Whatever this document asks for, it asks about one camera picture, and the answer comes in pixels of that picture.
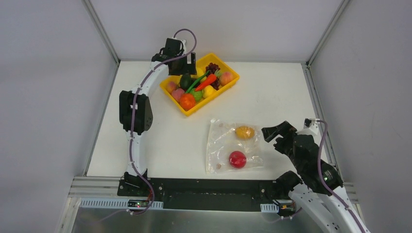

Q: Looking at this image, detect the dark green vegetable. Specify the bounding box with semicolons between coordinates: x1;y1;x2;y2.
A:
179;74;193;91

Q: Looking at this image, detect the green bean pod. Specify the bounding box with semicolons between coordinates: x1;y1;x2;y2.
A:
185;71;209;94

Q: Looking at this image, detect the yellow orange potato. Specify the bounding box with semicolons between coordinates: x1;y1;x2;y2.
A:
235;126;255;140

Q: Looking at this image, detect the orange carrot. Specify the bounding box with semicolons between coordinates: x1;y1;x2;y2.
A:
195;74;217;92

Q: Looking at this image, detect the green cabbage ball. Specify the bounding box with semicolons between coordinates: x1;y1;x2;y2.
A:
189;89;203;103

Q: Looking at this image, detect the orange pumpkin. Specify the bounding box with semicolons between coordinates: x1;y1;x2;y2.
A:
179;93;196;111

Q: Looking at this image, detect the red apple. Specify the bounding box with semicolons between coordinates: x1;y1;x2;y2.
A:
229;150;247;168

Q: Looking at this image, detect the clear zip top bag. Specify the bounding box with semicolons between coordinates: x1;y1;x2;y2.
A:
206;118;264;174

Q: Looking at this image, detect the peach from bag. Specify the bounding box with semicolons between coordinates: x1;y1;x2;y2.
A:
219;71;234;86

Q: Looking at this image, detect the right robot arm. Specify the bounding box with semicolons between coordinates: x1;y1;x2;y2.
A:
261;118;369;233

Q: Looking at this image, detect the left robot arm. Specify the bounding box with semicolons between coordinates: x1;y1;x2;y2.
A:
118;37;196;197

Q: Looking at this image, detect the yellow mango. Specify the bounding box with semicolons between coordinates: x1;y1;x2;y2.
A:
195;67;205;83

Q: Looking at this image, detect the small peach tray corner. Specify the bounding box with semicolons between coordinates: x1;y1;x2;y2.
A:
165;81;178;94

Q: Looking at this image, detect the purple grape bunch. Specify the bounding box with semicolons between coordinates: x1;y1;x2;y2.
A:
206;63;221;90

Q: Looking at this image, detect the pink peach in tray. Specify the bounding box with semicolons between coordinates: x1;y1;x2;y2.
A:
171;88;185;103

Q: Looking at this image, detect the yellow plastic tray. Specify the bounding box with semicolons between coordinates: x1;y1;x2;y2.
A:
159;53;240;117

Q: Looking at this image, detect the yellow pepper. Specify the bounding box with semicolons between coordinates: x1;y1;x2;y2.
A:
202;85;216;99

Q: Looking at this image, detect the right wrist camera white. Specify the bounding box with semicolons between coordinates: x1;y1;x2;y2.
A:
297;118;319;137

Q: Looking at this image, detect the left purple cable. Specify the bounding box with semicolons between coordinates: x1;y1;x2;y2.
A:
128;28;198;216

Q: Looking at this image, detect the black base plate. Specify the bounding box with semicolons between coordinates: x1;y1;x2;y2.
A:
117;173;298;216

